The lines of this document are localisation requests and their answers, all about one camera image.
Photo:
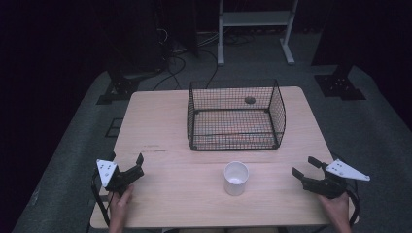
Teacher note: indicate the person's right hand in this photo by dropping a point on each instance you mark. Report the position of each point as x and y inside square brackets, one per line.
[336, 208]

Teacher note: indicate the black tape floor marking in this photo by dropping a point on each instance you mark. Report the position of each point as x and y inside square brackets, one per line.
[114, 127]

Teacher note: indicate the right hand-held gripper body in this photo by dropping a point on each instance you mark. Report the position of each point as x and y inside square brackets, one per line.
[327, 187]

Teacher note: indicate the person's left hand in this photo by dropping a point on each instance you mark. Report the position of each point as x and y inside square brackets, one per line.
[119, 205]

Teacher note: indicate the black stand base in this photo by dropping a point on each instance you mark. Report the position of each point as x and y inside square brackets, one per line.
[118, 92]
[338, 85]

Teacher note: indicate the white metal stand frame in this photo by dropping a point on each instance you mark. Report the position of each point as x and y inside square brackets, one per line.
[256, 19]

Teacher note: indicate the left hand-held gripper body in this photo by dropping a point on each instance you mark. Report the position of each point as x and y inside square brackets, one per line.
[107, 171]

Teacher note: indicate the small dark round object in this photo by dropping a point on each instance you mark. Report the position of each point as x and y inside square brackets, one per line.
[249, 100]

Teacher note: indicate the white cup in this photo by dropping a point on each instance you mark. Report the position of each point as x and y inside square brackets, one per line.
[236, 179]

